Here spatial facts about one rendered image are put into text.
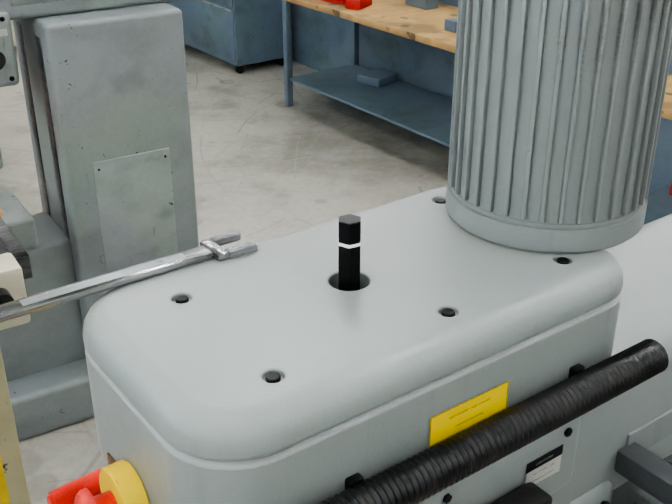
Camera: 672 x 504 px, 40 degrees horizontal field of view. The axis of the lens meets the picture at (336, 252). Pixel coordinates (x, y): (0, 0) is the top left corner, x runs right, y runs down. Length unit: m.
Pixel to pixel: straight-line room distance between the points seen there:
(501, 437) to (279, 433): 0.21
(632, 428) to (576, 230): 0.29
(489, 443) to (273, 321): 0.20
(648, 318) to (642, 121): 0.27
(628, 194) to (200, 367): 0.43
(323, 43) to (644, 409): 7.31
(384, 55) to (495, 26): 6.73
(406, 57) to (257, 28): 1.54
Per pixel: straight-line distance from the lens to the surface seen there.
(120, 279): 0.83
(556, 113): 0.84
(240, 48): 8.21
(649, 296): 1.12
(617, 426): 1.05
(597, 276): 0.87
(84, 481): 0.91
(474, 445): 0.78
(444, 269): 0.85
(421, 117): 6.45
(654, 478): 1.06
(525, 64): 0.83
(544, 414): 0.82
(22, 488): 3.02
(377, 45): 7.62
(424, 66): 7.21
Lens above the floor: 2.29
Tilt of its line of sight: 27 degrees down
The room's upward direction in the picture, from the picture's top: straight up
